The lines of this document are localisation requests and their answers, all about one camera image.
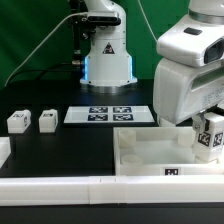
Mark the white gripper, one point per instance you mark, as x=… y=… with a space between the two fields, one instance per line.
x=181 y=91

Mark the white square tabletop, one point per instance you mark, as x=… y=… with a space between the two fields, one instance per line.
x=158 y=151

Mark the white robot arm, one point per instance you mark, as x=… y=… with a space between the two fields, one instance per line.
x=108 y=66

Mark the white U-shaped obstacle fence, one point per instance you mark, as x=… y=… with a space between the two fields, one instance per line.
x=62 y=170

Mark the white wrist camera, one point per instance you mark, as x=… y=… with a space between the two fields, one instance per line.
x=192 y=45

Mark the white AprilTag base plate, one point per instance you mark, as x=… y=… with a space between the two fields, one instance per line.
x=108 y=114

